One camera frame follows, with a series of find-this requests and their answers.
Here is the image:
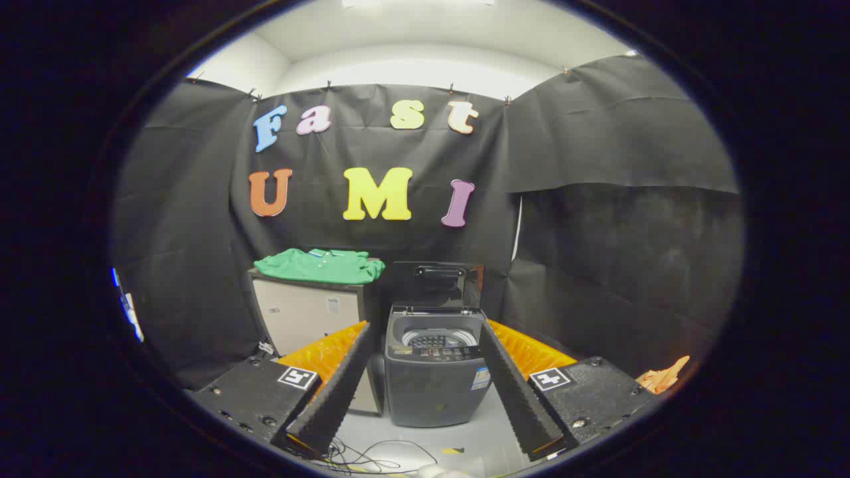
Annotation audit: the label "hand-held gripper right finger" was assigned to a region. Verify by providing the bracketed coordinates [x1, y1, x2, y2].
[478, 319, 658, 463]

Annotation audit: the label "orange cloth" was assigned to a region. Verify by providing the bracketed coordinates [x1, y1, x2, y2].
[636, 355, 691, 396]

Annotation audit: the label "black floor cables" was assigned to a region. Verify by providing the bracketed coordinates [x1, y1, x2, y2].
[319, 435, 439, 474]

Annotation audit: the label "grey beige cabinet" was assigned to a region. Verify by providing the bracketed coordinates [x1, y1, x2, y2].
[248, 266, 386, 417]

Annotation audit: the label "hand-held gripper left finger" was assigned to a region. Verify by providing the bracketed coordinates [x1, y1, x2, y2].
[189, 321, 377, 459]

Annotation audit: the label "dark grey washing machine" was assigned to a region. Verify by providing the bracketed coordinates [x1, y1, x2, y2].
[384, 304, 496, 428]

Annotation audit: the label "green polo shirt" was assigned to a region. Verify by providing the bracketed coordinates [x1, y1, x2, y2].
[254, 248, 386, 285]

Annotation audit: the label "blue white object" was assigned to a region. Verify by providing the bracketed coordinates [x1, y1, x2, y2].
[112, 267, 145, 344]

